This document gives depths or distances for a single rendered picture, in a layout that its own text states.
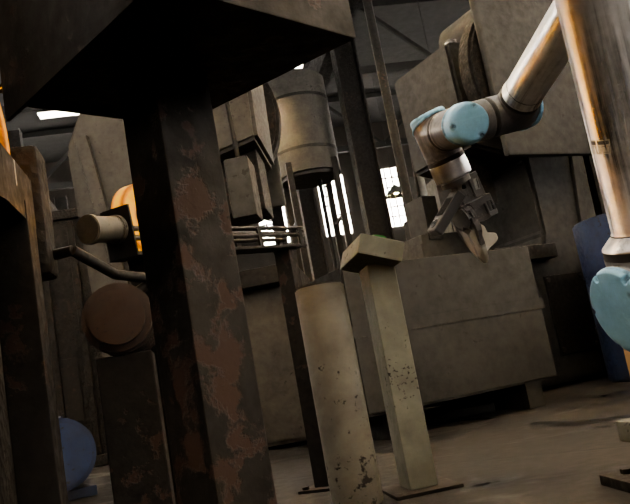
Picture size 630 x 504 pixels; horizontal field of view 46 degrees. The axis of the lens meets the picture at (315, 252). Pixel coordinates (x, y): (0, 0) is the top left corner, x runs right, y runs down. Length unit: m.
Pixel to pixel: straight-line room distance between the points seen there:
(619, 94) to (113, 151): 3.23
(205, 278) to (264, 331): 3.10
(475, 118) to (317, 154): 8.52
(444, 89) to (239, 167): 1.63
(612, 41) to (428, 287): 2.26
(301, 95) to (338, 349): 8.76
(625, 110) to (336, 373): 0.89
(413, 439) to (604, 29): 1.04
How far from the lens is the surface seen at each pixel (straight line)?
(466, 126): 1.64
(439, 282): 3.38
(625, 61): 1.21
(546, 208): 4.86
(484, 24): 4.64
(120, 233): 1.57
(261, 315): 3.74
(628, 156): 1.21
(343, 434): 1.75
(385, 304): 1.83
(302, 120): 10.25
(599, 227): 4.23
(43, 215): 1.40
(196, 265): 0.64
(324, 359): 1.74
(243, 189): 3.64
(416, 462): 1.84
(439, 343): 3.33
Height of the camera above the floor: 0.30
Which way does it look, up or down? 10 degrees up
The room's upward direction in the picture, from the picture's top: 10 degrees counter-clockwise
